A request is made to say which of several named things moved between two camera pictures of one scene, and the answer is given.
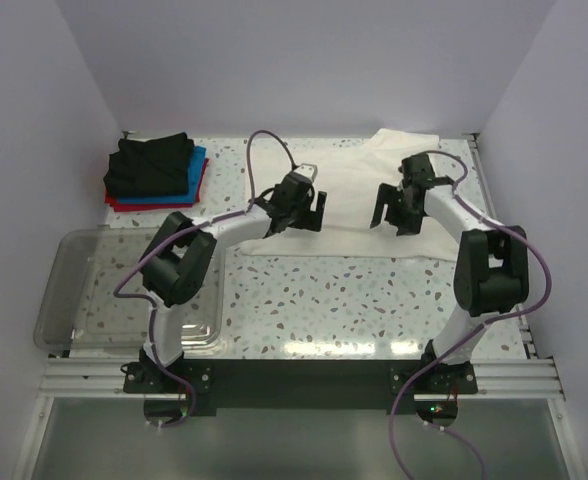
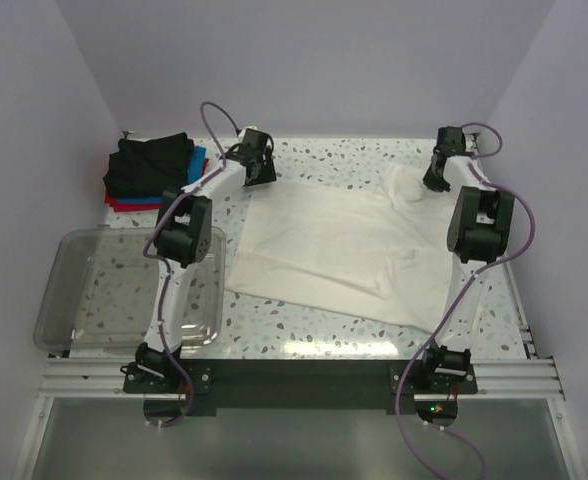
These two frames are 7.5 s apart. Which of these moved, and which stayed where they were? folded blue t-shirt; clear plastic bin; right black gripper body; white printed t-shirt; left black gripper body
Moved: white printed t-shirt; left black gripper body; right black gripper body
Stayed: folded blue t-shirt; clear plastic bin
